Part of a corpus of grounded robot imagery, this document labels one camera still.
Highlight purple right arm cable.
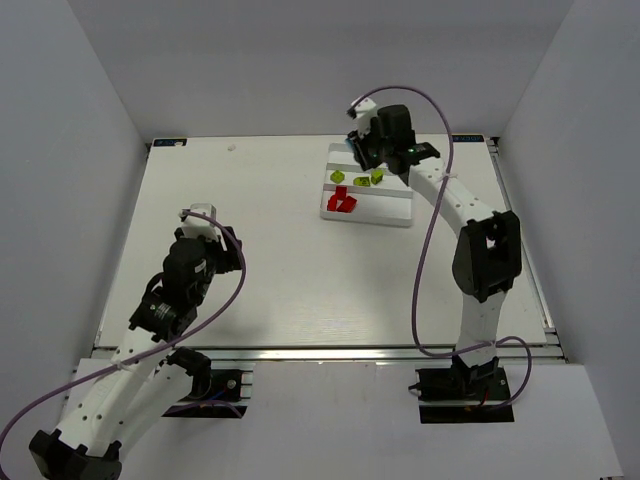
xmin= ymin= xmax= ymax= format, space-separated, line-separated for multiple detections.
xmin=344 ymin=86 xmax=534 ymax=412

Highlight blue label corner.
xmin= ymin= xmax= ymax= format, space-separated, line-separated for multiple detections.
xmin=452 ymin=134 xmax=485 ymax=143
xmin=152 ymin=138 xmax=187 ymax=148

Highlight white three-compartment tray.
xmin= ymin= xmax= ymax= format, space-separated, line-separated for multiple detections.
xmin=320 ymin=143 xmax=413 ymax=228

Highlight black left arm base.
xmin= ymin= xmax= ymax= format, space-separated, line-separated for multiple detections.
xmin=164 ymin=347 xmax=247 ymax=419

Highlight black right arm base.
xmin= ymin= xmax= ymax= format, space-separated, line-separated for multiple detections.
xmin=408 ymin=368 xmax=511 ymax=406

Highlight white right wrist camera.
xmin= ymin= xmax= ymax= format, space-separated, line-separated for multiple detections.
xmin=346 ymin=97 xmax=378 ymax=137

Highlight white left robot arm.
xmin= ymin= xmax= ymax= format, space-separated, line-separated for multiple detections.
xmin=29 ymin=217 xmax=246 ymax=479

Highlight blue label left corner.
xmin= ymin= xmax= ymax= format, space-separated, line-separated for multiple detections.
xmin=152 ymin=138 xmax=187 ymax=148

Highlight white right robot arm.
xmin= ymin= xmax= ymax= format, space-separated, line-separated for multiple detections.
xmin=347 ymin=98 xmax=522 ymax=379

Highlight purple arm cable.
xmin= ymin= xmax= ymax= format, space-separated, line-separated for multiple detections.
xmin=0 ymin=209 xmax=248 ymax=476
xmin=344 ymin=86 xmax=534 ymax=412

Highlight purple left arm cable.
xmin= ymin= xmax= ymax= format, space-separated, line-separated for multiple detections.
xmin=0 ymin=209 xmax=248 ymax=476

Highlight blue label right corner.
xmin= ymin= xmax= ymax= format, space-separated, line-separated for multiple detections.
xmin=452 ymin=134 xmax=485 ymax=143

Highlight green lego brick square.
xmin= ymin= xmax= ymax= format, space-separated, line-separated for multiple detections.
xmin=370 ymin=170 xmax=384 ymax=185

